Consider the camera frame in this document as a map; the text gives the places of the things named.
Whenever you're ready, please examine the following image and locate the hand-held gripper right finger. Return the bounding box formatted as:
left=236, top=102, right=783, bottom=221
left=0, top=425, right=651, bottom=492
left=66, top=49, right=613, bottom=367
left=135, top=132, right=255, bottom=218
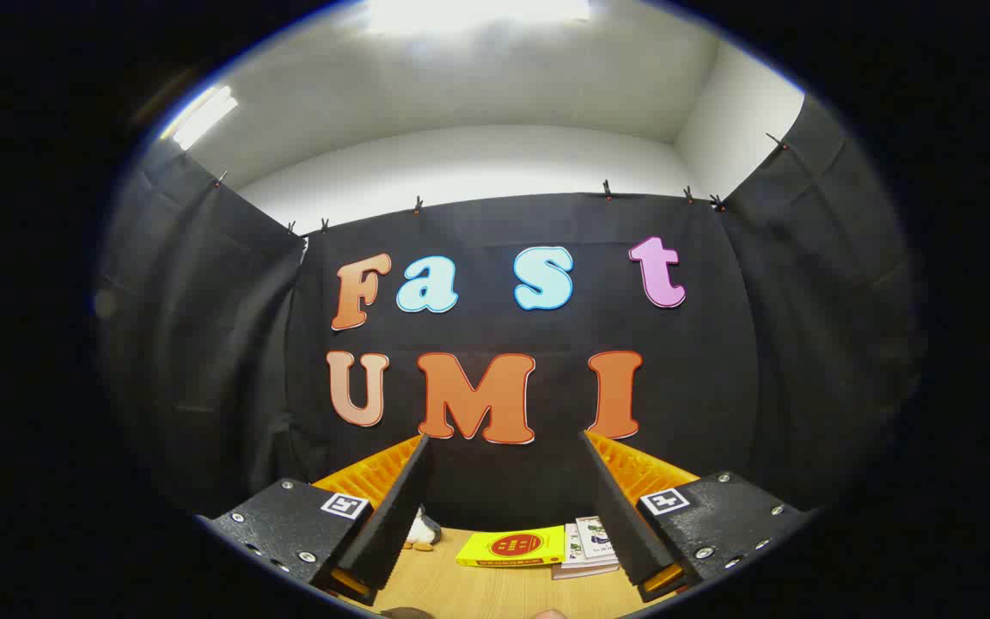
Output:
left=579, top=430, right=814, bottom=604

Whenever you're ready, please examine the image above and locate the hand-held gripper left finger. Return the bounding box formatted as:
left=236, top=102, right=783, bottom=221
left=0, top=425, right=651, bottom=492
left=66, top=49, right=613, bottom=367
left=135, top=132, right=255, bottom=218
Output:
left=199, top=434, right=432, bottom=606

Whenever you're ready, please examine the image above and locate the penguin plush toy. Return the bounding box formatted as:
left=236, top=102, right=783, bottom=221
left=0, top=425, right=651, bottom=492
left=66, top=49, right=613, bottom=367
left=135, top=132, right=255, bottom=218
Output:
left=403, top=507, right=443, bottom=552

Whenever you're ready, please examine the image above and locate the yellow book with red circle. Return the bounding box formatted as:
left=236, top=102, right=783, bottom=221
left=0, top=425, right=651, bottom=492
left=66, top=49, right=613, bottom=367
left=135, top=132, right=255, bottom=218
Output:
left=455, top=525, right=566, bottom=568

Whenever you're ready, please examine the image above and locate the ceiling strip light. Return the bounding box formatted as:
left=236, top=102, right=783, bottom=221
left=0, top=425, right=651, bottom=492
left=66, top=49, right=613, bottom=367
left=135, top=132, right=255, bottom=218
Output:
left=160, top=84, right=240, bottom=151

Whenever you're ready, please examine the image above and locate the large ceiling light panel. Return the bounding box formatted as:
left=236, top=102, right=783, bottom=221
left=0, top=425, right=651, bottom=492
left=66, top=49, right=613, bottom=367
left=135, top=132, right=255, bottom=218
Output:
left=364, top=0, right=592, bottom=37

